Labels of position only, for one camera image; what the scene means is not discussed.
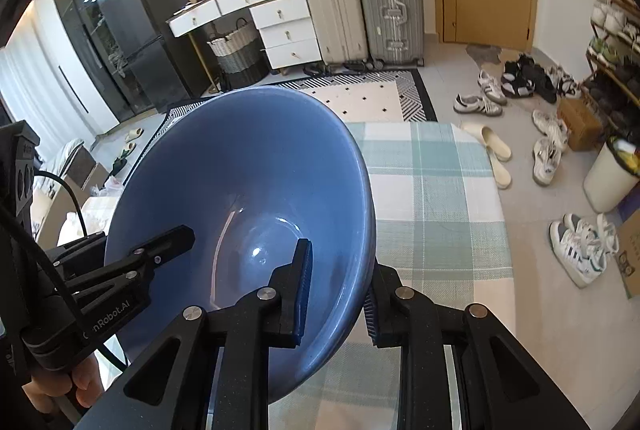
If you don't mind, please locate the blue bowl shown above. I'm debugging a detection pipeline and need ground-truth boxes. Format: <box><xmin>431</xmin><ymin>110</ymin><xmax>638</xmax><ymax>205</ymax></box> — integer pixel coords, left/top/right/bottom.
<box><xmin>105</xmin><ymin>86</ymin><xmax>375</xmax><ymax>401</ymax></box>

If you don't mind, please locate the person's left hand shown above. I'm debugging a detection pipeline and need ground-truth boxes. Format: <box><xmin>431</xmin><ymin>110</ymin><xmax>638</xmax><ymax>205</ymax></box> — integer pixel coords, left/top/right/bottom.
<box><xmin>23</xmin><ymin>354</ymin><xmax>104</xmax><ymax>414</ymax></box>

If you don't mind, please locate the white bubble wrap bag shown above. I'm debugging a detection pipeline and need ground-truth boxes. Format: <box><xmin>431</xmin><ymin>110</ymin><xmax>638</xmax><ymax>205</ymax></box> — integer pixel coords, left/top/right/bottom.
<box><xmin>58</xmin><ymin>196</ymin><xmax>119</xmax><ymax>245</ymax></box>

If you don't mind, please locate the beige slippers pair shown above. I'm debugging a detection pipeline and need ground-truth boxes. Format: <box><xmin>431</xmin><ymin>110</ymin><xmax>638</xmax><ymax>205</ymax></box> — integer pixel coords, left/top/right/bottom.
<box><xmin>110</xmin><ymin>127</ymin><xmax>144</xmax><ymax>177</ymax></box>

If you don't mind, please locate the teal plaid tablecloth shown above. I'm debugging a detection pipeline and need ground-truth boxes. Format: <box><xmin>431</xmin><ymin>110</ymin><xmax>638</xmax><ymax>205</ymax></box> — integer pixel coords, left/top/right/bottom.
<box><xmin>269</xmin><ymin>121</ymin><xmax>515</xmax><ymax>429</ymax></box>

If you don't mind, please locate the white curtain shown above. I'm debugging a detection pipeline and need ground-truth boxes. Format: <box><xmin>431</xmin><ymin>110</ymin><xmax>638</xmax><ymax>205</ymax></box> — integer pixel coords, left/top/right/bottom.
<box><xmin>1</xmin><ymin>22</ymin><xmax>65</xmax><ymax>161</ymax></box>

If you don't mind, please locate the white green sneakers pair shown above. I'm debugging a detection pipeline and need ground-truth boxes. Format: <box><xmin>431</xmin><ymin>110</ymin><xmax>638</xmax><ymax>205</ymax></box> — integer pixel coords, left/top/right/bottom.
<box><xmin>548</xmin><ymin>213</ymin><xmax>620</xmax><ymax>289</ymax></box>

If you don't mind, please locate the cardboard box with cat logo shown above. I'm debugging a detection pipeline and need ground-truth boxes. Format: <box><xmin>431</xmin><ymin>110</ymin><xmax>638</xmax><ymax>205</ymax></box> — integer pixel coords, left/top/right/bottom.
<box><xmin>616</xmin><ymin>210</ymin><xmax>640</xmax><ymax>298</ymax></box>

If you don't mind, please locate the white trash bin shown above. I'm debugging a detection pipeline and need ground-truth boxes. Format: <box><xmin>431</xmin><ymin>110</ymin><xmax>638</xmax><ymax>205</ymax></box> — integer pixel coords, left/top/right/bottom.
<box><xmin>582</xmin><ymin>137</ymin><xmax>639</xmax><ymax>213</ymax></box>

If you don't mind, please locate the woven laundry basket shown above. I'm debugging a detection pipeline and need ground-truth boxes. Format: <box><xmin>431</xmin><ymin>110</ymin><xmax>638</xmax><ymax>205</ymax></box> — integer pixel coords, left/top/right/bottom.
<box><xmin>208</xmin><ymin>18</ymin><xmax>270</xmax><ymax>92</ymax></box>

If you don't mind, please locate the small brown cardboard box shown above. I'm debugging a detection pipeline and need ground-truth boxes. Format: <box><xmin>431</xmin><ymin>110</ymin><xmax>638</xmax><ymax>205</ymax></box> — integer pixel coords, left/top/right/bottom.
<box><xmin>556</xmin><ymin>98</ymin><xmax>603</xmax><ymax>152</ymax></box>

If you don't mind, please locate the black refrigerator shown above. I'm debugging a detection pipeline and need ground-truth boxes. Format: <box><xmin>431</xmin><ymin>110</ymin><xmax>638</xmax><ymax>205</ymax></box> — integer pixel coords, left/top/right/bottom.
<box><xmin>98</xmin><ymin>0</ymin><xmax>210</xmax><ymax>111</ymax></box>

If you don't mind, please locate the dark glass cabinet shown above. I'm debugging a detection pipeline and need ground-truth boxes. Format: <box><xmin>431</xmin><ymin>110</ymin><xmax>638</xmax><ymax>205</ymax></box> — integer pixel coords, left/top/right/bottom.
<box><xmin>54</xmin><ymin>0</ymin><xmax>152</xmax><ymax>121</ymax></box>

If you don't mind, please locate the patterned floor rug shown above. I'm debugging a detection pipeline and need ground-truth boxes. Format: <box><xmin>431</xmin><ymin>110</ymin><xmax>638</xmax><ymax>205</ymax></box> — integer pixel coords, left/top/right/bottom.
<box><xmin>165</xmin><ymin>70</ymin><xmax>437</xmax><ymax>133</ymax></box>

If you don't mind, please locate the white desk with drawers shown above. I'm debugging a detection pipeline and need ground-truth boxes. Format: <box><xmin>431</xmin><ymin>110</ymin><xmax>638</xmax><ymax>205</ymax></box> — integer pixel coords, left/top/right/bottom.
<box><xmin>168</xmin><ymin>0</ymin><xmax>321</xmax><ymax>70</ymax></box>

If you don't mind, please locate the wooden shoe rack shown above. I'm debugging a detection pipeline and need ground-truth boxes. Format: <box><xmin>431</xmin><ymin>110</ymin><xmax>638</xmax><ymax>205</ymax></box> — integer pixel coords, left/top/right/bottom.
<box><xmin>582</xmin><ymin>0</ymin><xmax>639</xmax><ymax>139</ymax></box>

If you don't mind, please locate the white suitcase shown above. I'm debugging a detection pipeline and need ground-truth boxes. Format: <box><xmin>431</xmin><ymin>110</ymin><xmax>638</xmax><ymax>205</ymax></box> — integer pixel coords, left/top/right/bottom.
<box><xmin>307</xmin><ymin>0</ymin><xmax>369</xmax><ymax>65</ymax></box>

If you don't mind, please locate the silver suitcase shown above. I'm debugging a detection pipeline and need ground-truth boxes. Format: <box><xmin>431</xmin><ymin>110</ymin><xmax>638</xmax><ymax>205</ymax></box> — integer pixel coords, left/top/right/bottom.
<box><xmin>361</xmin><ymin>0</ymin><xmax>424</xmax><ymax>66</ymax></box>

